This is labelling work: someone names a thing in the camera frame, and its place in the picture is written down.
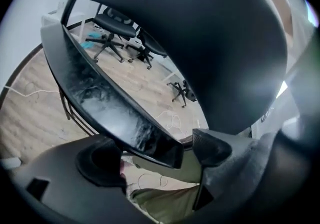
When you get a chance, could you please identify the white coiled cable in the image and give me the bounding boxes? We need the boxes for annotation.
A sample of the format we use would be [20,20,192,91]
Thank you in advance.
[156,109,191,139]

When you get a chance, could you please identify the white power cable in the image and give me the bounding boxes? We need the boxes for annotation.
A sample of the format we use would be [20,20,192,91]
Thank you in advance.
[3,84,60,99]

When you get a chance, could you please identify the black folding chair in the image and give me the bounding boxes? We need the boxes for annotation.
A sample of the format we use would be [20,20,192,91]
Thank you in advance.
[39,0,289,169]

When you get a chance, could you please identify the person's olive trousers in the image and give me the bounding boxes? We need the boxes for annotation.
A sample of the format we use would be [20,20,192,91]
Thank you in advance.
[124,152,204,224]

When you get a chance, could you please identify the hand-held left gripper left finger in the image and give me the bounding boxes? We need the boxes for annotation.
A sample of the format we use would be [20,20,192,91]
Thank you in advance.
[9,134,161,224]

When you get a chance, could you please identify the light wooden table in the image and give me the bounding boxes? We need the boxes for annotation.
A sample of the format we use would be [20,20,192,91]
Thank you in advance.
[251,0,295,43]

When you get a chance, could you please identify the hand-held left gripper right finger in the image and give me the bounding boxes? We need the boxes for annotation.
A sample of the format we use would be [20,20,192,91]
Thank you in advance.
[191,128,309,224]

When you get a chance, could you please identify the teal cloth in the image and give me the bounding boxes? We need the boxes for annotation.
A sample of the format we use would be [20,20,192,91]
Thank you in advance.
[80,31,102,49]

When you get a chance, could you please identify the black office chair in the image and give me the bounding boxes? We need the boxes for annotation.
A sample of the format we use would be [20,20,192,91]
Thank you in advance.
[124,27,169,71]
[84,5,138,64]
[166,80,198,109]

